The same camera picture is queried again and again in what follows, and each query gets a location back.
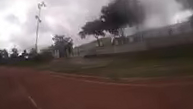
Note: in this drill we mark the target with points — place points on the small dark tree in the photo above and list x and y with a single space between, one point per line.
63 45

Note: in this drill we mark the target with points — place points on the grass strip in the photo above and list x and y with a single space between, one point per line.
135 65

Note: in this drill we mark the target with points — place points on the large dark tree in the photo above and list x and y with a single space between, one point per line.
117 15

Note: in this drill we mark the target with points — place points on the long low building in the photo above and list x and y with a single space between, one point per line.
143 41

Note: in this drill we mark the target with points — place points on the red running track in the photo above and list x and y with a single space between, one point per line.
55 101

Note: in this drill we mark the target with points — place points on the tall floodlight pole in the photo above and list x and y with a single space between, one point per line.
37 25

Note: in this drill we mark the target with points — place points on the row of distant trees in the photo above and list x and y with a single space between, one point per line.
4 56

